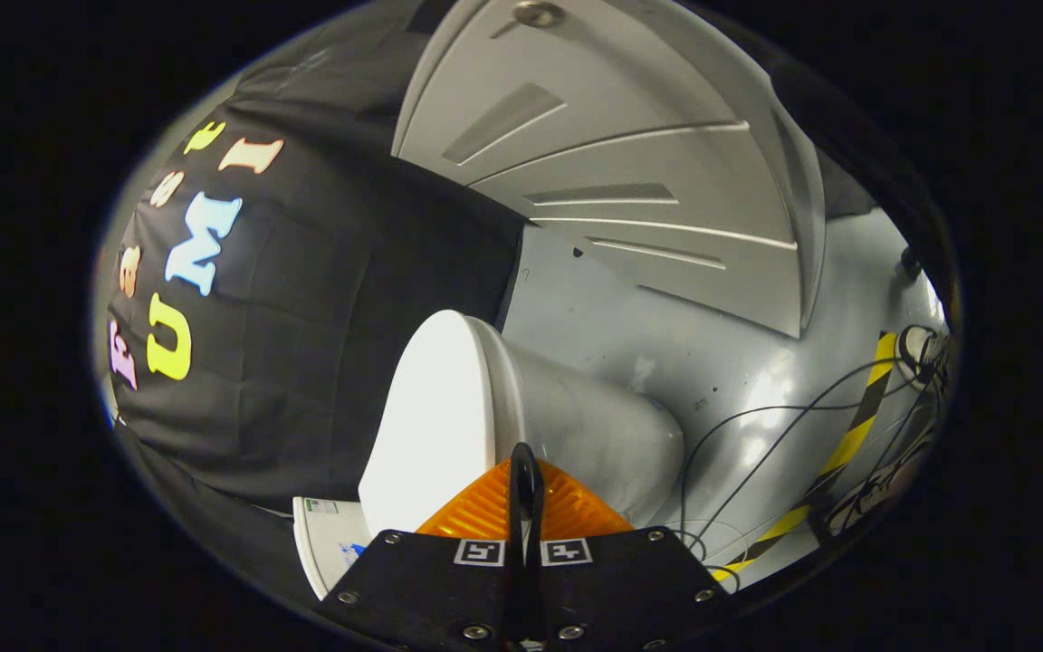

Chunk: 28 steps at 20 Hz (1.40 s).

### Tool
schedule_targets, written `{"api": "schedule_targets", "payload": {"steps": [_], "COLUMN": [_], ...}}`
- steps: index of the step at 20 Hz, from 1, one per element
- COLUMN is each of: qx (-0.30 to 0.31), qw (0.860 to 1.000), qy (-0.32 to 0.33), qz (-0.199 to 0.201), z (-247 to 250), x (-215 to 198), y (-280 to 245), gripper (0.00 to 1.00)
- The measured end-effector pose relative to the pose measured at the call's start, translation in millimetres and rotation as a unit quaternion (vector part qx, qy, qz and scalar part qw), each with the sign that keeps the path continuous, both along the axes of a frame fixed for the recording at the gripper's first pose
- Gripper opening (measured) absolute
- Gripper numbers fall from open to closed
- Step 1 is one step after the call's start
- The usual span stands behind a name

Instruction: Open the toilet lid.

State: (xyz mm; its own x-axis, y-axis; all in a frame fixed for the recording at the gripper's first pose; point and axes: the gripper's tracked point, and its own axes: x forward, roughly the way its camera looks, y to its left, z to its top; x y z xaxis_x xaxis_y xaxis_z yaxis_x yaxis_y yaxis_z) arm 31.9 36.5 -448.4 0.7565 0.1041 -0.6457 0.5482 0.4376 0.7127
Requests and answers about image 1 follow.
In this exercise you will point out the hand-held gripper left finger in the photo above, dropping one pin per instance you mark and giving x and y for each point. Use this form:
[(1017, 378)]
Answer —
[(449, 589)]

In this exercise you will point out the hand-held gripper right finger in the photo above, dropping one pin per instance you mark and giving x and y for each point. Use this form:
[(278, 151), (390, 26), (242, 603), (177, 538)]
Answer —
[(612, 589)]

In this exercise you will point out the white toilet lid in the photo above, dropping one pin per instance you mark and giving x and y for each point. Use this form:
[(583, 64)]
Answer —
[(431, 417)]

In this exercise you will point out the white toilet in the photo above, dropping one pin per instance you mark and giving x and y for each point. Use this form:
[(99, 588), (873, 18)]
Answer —
[(585, 435)]

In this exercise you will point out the black backdrop cloth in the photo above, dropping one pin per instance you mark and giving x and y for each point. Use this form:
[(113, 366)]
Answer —
[(304, 344)]

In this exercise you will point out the yellow black hazard tape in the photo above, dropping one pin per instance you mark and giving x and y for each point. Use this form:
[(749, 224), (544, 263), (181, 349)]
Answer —
[(856, 430)]

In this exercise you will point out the white ribbed plastic platform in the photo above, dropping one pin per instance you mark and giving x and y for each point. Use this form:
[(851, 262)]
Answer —
[(630, 163)]

